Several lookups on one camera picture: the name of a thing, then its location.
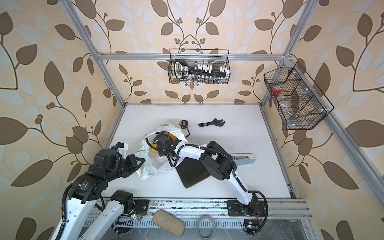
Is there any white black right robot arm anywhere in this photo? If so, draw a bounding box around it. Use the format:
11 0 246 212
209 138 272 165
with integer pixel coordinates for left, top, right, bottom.
145 132 269 217

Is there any beige sponge block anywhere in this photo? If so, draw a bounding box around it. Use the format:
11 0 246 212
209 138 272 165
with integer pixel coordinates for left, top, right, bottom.
153 210 185 238

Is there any black wire basket back wall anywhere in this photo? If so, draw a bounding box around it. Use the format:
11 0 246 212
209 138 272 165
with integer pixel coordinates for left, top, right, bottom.
168 48 231 85

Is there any grey tape roll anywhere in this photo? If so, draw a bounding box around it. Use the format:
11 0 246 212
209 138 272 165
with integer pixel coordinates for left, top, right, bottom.
196 215 217 240

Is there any black yellow tape measure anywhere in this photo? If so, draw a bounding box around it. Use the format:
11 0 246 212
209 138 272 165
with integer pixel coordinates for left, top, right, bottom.
180 120 189 129

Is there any black square plate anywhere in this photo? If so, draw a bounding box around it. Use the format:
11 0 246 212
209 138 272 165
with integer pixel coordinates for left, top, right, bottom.
176 158 211 189

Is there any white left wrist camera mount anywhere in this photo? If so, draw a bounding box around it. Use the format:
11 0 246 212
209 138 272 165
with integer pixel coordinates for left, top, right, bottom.
112 142 129 159

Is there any black socket set holder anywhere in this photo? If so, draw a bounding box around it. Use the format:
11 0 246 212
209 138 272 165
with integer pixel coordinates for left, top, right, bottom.
173 60 231 79

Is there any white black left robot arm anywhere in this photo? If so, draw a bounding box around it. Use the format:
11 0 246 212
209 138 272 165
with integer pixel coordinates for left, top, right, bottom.
52 147 149 240

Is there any clear bottle red cap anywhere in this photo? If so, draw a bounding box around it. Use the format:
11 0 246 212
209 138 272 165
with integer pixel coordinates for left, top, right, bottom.
272 85 297 118

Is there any black wire basket wall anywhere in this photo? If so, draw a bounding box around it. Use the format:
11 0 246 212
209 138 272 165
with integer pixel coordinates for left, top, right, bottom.
264 63 334 130
168 48 231 85

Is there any white plastic bag lemon print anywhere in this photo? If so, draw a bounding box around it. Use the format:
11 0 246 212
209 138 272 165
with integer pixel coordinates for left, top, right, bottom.
135 123 186 180

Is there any black wire basket right wall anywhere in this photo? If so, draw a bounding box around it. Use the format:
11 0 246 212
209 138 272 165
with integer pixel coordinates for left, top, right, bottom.
264 63 334 130

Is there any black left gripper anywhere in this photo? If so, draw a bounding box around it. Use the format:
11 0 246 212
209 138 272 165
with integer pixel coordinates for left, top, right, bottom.
105 153 147 183

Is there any black adjustable wrench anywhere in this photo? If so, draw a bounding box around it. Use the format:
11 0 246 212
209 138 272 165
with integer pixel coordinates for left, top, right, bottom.
198 118 225 127

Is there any yellow fake pear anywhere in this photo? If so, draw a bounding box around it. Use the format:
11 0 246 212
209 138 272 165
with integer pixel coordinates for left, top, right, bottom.
150 143 158 154

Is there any grey utility knife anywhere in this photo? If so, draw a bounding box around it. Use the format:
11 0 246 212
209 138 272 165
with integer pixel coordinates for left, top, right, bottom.
231 153 257 166

